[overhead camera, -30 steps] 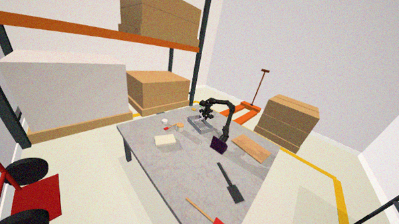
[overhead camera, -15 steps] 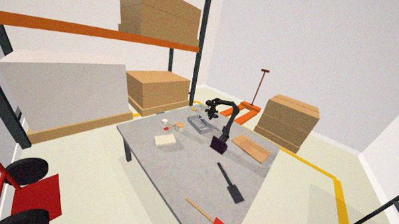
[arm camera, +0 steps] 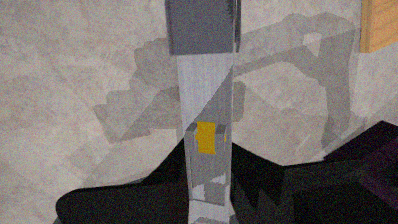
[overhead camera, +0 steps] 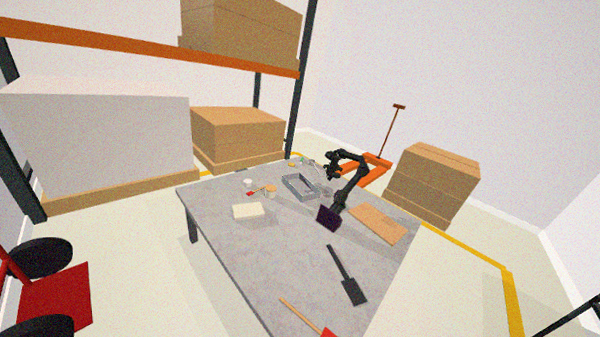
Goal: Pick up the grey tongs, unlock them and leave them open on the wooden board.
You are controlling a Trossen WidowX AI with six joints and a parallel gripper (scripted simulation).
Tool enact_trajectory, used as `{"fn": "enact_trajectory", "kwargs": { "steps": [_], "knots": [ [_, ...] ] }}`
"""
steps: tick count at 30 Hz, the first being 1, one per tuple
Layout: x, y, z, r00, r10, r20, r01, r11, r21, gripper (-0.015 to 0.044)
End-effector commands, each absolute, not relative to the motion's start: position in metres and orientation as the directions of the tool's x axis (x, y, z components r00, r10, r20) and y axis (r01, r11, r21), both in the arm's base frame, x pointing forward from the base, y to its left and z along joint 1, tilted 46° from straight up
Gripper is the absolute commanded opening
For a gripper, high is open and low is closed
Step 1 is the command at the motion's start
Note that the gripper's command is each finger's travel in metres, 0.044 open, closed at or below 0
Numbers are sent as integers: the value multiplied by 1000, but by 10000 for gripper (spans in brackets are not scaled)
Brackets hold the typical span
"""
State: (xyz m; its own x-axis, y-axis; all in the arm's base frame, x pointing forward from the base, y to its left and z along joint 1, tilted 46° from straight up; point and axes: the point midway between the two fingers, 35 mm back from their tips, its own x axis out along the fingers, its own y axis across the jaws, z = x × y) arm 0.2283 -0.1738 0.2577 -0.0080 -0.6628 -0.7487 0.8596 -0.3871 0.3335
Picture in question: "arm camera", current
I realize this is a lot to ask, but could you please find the light brown wooden board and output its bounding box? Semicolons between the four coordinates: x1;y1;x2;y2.
359;0;398;53

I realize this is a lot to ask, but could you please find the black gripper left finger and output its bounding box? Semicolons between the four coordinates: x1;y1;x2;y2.
55;138;189;224

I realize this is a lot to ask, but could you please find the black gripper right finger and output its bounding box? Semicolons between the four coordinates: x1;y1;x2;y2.
230;142;368;224

